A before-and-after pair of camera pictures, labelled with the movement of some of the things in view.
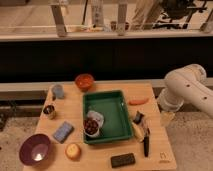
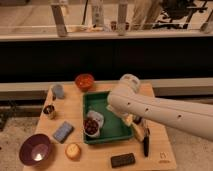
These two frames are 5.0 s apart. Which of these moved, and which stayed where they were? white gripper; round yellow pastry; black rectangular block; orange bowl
Moved: white gripper
Stayed: black rectangular block; orange bowl; round yellow pastry
